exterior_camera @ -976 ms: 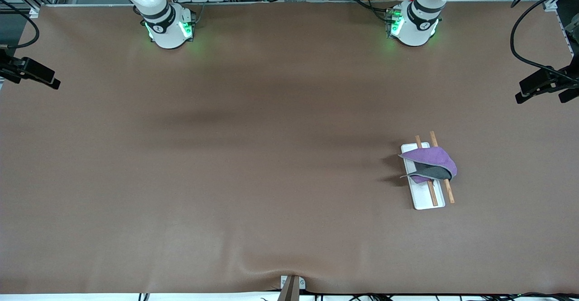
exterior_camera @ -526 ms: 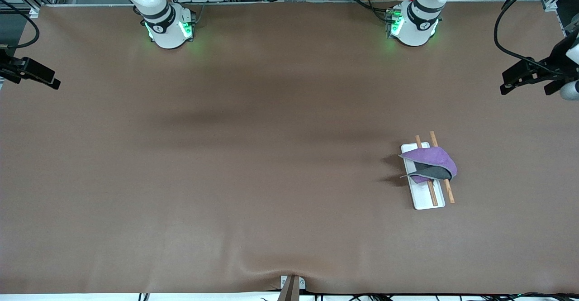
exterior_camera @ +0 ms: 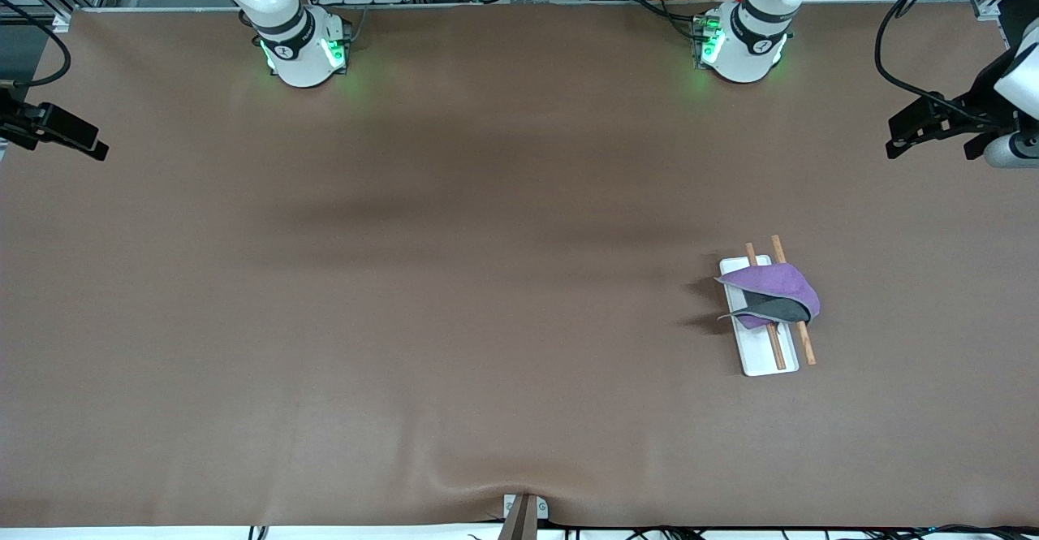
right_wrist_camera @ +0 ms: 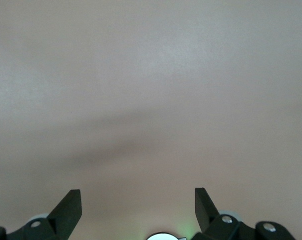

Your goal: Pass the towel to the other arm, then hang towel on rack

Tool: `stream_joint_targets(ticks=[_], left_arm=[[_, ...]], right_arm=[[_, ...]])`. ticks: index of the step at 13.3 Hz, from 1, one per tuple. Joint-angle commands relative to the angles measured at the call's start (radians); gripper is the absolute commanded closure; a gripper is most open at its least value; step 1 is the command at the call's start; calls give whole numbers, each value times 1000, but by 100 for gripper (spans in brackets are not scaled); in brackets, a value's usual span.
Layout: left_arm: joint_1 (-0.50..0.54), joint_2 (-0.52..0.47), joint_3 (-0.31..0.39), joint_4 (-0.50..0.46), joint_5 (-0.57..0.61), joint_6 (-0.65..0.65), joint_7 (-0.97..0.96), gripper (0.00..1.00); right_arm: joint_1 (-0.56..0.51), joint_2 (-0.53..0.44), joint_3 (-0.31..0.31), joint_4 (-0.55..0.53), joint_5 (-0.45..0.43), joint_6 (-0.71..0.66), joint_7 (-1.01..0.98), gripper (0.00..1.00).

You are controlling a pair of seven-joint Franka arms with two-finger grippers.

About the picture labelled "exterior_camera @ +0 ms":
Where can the white bracket with brown post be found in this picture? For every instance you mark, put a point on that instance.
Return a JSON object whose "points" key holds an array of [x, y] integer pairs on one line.
{"points": [[525, 516]]}

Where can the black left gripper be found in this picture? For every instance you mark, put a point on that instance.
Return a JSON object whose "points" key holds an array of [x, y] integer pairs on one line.
{"points": [[980, 97]]}

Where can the purple microfibre towel grey edge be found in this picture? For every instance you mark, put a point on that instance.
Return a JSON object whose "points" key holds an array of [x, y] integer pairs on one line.
{"points": [[775, 284]]}

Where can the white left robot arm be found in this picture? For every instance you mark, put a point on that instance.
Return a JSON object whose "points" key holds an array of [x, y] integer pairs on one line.
{"points": [[751, 45]]}

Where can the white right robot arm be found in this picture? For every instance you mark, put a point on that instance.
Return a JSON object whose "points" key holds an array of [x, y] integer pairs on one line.
{"points": [[300, 53]]}

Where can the brown table cover mat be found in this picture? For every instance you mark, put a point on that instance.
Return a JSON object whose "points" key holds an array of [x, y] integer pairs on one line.
{"points": [[487, 321]]}

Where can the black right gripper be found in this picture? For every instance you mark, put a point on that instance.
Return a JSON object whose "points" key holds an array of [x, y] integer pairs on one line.
{"points": [[18, 125]]}

